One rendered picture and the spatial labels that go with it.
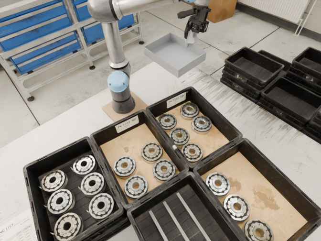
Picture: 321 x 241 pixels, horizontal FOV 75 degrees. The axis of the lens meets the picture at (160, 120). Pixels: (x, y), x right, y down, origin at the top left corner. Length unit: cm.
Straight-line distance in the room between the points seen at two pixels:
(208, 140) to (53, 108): 197
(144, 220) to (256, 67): 167
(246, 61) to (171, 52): 110
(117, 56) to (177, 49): 34
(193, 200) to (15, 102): 247
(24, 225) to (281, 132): 142
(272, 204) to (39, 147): 124
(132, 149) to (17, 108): 202
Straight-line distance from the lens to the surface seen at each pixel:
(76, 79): 290
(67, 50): 276
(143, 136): 109
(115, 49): 123
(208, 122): 111
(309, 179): 131
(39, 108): 273
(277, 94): 211
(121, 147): 107
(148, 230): 92
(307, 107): 212
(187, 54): 120
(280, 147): 134
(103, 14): 100
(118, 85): 120
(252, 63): 217
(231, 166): 103
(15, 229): 126
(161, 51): 122
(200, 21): 114
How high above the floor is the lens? 173
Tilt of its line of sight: 52 degrees down
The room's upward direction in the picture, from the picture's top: 4 degrees counter-clockwise
